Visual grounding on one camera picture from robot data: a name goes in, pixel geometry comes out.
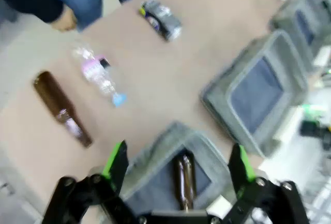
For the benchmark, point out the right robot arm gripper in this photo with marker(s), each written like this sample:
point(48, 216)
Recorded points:
point(316, 123)

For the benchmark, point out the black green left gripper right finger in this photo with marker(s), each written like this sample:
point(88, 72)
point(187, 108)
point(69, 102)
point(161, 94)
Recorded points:
point(254, 190)

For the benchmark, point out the person's hand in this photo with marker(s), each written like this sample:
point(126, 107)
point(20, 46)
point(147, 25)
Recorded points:
point(66, 21)

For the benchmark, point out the grey fabric basket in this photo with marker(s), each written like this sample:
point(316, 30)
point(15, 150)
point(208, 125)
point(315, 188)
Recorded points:
point(170, 175)
point(258, 93)
point(301, 23)

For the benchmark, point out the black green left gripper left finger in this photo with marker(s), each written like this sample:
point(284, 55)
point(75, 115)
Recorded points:
point(113, 177)

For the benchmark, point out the dark crushed drink can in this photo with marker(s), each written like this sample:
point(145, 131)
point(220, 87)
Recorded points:
point(161, 19)

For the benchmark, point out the brown glass bottle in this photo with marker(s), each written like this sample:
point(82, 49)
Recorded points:
point(61, 108)
point(185, 181)

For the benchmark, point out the clear plastic bottle pink label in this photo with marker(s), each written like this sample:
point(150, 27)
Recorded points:
point(99, 75)

